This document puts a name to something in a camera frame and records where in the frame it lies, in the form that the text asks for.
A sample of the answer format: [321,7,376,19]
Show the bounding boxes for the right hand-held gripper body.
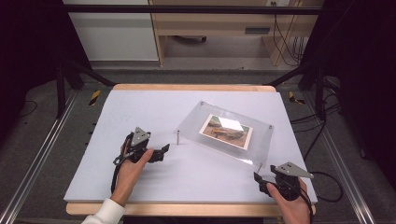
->
[274,161,315,202]

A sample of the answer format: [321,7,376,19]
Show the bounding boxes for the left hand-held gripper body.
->
[112,126,152,166]

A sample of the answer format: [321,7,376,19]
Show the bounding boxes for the clear acrylic photo frame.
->
[174,100,275,174]

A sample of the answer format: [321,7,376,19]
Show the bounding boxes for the person's left hand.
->
[110,148,155,207]

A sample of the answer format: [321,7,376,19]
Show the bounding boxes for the person's right hand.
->
[266,177,313,224]

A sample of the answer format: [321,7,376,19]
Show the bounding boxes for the white foam board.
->
[64,90,318,204]

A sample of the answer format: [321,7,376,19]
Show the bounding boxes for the wooden table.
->
[65,83,317,217]

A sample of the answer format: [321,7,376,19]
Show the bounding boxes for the landscape picture print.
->
[198,114,254,151]

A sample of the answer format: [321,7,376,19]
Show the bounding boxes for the person's dark clothing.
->
[122,216,265,224]

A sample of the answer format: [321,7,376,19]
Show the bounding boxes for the black metal stand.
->
[263,58,329,121]
[55,58,117,119]

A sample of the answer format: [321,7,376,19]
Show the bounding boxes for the white cabinet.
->
[63,0,160,63]

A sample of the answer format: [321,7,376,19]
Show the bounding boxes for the black curtain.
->
[300,0,396,190]
[0,0,92,142]

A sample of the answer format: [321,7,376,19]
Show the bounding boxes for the light wooden desk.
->
[148,0,325,67]

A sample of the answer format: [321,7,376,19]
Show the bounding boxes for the black horizontal metal bar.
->
[62,4,325,15]

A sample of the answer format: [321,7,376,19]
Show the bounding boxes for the black gripper strap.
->
[299,186,314,224]
[110,133,134,194]

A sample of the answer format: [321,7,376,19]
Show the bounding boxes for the aluminium floor rail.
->
[0,89,79,224]
[302,91,378,224]

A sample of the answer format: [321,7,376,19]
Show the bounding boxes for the thin black floor cable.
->
[18,99,38,119]

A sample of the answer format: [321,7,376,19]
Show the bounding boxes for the hanging black cables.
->
[271,1,308,67]

